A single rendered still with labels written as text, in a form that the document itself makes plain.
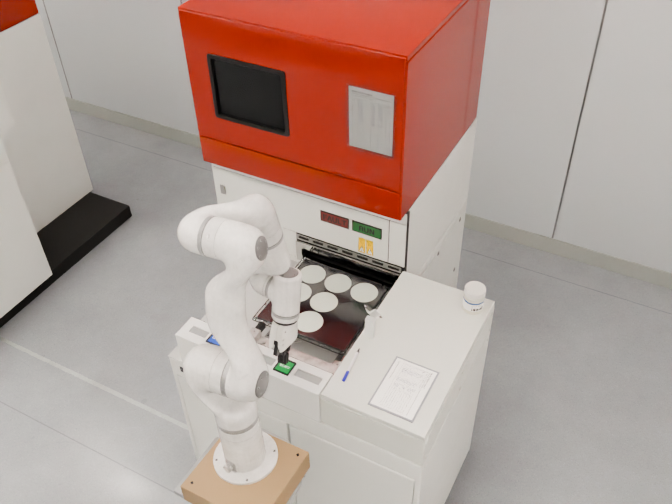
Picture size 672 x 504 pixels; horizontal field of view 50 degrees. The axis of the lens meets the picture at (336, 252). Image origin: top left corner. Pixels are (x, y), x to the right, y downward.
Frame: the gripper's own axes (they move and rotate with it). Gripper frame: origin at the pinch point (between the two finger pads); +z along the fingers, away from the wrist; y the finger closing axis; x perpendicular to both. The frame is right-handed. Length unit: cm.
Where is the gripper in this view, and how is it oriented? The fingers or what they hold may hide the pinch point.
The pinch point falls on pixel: (283, 357)
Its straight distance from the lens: 228.7
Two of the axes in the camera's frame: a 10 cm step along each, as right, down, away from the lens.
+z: -0.8, 8.6, 5.1
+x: 8.8, 3.0, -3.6
